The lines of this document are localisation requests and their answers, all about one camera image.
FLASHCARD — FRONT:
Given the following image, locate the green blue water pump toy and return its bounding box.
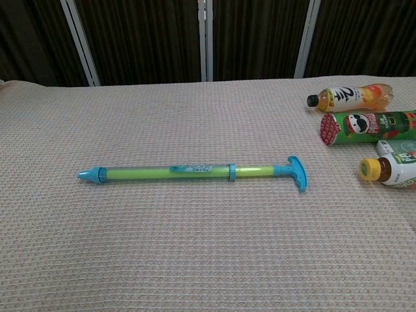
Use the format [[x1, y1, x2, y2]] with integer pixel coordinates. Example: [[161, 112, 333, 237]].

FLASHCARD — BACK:
[[106, 155, 308, 195]]

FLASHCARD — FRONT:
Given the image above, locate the clear water gun barrel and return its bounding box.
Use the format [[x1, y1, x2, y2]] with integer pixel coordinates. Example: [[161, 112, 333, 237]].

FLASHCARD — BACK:
[[77, 163, 237, 185]]

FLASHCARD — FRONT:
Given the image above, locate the beige woven tablecloth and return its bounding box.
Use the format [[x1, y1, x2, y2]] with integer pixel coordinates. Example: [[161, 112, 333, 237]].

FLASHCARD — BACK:
[[0, 75, 416, 312]]

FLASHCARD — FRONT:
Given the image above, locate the dark fabric screen panel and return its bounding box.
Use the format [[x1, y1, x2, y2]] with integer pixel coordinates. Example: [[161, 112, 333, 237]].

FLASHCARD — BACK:
[[0, 0, 89, 88], [74, 0, 204, 86], [211, 0, 309, 82], [304, 0, 416, 79]]

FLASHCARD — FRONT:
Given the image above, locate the orange drink bottle black cap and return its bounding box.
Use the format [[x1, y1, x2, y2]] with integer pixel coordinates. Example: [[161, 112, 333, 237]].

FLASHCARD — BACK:
[[306, 83, 395, 114]]

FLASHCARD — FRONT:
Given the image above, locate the green Pringles can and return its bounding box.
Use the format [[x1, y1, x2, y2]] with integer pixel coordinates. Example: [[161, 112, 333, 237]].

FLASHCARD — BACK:
[[320, 109, 416, 146]]

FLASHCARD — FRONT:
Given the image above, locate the white green drink package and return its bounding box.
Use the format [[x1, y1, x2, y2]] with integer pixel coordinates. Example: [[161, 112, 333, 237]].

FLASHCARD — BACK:
[[376, 138, 416, 157]]

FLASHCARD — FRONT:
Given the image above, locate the tea bottle yellow cap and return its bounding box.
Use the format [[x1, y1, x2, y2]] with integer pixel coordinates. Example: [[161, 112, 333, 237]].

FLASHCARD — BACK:
[[359, 149, 416, 191]]

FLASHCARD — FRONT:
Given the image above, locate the white screen frame post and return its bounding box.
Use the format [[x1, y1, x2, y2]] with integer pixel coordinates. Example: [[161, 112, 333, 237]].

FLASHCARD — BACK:
[[293, 0, 322, 79], [59, 0, 101, 87], [197, 0, 215, 83]]

